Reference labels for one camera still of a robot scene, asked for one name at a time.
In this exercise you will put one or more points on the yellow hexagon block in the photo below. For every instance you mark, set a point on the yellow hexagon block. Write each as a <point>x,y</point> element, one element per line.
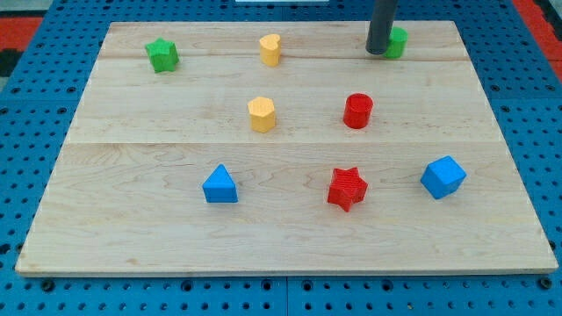
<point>262,114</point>

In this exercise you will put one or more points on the blue triangle block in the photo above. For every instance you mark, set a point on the blue triangle block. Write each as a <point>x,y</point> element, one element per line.
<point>219,187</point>

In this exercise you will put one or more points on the red star block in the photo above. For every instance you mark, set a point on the red star block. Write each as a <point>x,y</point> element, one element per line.
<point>346,188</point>

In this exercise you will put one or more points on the light wooden board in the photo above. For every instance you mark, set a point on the light wooden board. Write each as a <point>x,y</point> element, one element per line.
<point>125,197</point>

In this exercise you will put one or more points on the red cylinder block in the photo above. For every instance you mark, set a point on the red cylinder block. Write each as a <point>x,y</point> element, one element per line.
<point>357,110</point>

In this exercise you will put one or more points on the yellow heart block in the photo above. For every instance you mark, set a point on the yellow heart block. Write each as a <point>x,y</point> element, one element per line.
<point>270,49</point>

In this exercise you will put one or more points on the green star block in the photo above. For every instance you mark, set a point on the green star block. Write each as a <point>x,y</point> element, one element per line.
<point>162,55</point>

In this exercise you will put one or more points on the blue cube block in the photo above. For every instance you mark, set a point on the blue cube block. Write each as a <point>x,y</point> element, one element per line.
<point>442,177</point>

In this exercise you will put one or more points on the green cylinder block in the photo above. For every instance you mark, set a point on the green cylinder block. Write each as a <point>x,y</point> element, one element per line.
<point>397,43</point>

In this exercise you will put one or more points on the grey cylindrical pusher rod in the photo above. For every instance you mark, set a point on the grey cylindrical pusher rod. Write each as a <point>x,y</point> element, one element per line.
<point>380,26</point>

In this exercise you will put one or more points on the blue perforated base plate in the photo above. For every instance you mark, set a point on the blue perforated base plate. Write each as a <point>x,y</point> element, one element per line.
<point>47,53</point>

